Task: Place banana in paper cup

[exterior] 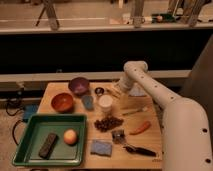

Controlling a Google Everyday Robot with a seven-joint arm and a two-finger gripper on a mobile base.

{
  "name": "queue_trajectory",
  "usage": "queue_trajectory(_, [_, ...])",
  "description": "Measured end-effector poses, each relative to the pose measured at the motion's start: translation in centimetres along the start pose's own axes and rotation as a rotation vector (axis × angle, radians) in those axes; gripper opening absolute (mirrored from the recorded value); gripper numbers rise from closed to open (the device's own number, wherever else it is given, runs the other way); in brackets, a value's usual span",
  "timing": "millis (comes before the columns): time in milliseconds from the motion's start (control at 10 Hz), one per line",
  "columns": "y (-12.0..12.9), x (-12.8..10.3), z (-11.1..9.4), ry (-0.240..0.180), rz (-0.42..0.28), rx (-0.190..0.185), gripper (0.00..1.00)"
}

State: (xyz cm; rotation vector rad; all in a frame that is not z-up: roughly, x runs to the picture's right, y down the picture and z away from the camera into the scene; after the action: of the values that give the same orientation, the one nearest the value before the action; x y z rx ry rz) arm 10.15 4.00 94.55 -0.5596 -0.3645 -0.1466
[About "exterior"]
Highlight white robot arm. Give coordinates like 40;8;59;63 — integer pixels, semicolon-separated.
118;61;213;171

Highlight white paper cup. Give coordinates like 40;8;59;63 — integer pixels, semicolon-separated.
98;95;113;115

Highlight blue grey small cup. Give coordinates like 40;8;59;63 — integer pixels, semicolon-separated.
81;95;93;110

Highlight light blue folded cloth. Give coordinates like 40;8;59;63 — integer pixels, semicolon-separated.
129;87;146;97

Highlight silver fork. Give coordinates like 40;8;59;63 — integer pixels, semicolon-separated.
122;107;148;116

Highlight wooden cutting board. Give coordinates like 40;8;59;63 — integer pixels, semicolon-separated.
36;81;164;170

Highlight orange carrot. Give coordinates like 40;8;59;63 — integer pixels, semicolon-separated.
129;121;151;135

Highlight small metallic square object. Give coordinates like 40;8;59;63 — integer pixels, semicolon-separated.
111;129;125;144

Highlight purple bowl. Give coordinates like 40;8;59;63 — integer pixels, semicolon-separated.
68;77;90;96

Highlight blue square sponge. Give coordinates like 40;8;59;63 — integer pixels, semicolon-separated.
90;140;112;156

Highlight orange wooden bowl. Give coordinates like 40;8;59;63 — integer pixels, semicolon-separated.
51;93;74;113

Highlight yellow red apple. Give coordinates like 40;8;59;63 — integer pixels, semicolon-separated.
64;129;77;145

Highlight dark rectangular sponge block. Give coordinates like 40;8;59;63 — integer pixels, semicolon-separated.
38;133;58;159

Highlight blue box on floor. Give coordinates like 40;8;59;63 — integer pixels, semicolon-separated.
22;105;38;123

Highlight black handled brush tool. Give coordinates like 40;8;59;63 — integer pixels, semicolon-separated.
123;144;156;157

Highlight black cable on floor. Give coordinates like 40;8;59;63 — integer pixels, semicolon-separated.
5;96;26;146

